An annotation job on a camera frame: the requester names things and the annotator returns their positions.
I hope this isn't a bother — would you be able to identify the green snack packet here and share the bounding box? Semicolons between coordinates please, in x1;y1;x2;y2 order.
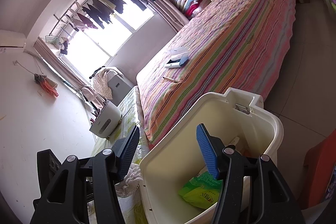
178;171;223;210

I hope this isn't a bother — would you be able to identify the cream plastic trash bin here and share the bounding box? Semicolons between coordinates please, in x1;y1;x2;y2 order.
139;88;284;223

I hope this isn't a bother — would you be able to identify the white tissue box organizer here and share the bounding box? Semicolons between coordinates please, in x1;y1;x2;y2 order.
89;101;122;138

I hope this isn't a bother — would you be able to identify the yellow checkered tablecloth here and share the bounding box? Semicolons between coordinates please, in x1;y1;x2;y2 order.
92;86;149;223

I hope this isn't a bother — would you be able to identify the grey white appliance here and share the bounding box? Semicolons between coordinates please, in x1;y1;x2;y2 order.
108;74;134;106

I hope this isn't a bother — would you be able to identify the dotted cream cloth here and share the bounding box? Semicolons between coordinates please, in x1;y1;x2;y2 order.
92;68;113;101

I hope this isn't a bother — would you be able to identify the yellow pencil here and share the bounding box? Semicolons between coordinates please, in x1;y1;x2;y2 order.
162;76;179;83

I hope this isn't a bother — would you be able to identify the red plastic stool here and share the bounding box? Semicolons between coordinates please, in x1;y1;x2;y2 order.
299;130;335;209

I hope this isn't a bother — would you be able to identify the pink curtain left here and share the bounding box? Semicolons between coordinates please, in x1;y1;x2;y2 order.
34;37;87;90

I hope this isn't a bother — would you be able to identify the pink curtain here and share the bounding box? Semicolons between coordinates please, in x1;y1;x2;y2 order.
150;0;189;33
34;37;87;90

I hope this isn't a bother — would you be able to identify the striped pink bed sheet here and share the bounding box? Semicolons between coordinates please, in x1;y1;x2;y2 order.
136;0;295;148

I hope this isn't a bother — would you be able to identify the pink curtain right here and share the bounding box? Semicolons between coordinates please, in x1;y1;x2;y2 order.
150;0;189;33

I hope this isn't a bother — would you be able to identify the white air conditioner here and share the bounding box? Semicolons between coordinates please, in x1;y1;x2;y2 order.
0;30;26;49

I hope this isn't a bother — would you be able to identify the orange cloth on wall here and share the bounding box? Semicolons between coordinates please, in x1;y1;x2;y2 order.
34;73;59;98

